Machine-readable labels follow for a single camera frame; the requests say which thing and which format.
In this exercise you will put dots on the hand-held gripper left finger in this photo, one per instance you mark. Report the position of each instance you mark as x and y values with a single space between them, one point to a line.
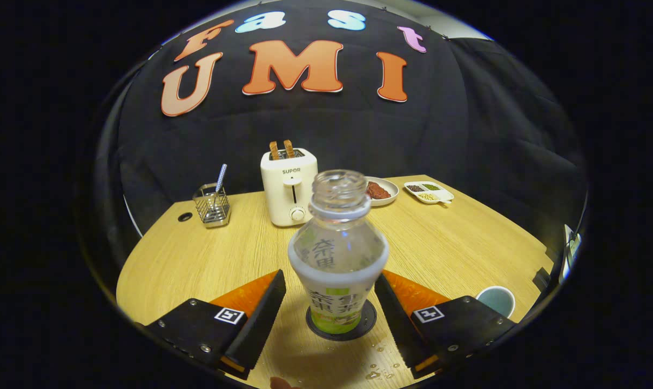
261 324

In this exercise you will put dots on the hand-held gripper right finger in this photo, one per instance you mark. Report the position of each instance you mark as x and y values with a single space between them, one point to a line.
399 324

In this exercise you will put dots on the dark round coaster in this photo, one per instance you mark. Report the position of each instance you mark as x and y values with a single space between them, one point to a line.
368 321

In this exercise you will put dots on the clear juice bottle white label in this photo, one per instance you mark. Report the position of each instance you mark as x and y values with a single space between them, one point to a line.
337 254

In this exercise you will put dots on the white cup blue inside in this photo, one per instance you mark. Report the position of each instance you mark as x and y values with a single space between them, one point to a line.
500 300

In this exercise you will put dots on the wooden table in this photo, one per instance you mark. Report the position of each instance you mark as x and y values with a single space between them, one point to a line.
196 259

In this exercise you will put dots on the metal mesh utensil holder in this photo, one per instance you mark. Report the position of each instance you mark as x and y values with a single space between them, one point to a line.
211 210

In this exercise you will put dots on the white plate with red meat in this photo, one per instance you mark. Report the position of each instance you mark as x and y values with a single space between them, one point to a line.
385 192

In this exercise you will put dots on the divided white dish with seeds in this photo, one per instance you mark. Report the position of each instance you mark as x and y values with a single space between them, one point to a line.
429 192

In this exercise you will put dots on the white toaster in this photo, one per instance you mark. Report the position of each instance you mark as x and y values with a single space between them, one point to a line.
280 189

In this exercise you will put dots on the striped straw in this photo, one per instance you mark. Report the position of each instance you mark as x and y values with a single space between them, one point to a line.
221 175

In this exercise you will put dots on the toast slice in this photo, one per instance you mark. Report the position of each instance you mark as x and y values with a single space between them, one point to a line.
289 148
274 150

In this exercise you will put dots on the black backdrop cloth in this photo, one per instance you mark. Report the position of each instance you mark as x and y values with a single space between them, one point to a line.
466 135

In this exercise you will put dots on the black table edge bracket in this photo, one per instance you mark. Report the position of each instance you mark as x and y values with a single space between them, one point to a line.
541 279

